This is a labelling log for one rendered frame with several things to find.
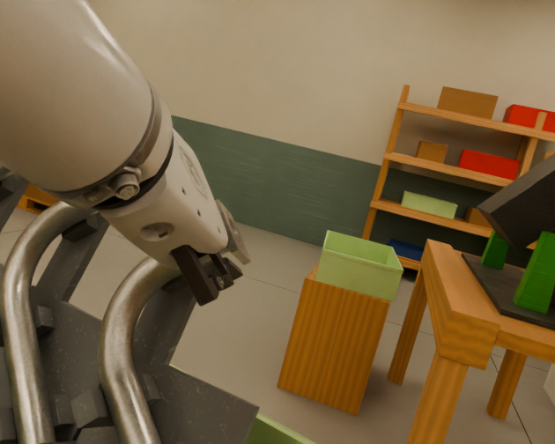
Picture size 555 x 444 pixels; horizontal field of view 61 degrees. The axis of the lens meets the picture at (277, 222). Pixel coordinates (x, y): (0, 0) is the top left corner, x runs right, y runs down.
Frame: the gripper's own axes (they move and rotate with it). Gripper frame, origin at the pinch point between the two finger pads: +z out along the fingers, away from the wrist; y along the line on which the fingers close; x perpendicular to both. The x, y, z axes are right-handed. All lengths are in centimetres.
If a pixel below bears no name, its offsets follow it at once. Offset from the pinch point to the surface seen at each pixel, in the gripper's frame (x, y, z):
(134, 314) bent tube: 9.2, -3.5, 1.4
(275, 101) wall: -42, 379, 485
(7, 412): 24.1, -6.3, 2.7
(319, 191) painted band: -42, 254, 538
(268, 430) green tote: 5.3, -16.4, 17.3
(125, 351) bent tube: 10.8, -6.4, 1.2
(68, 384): 20.6, -4.9, 7.3
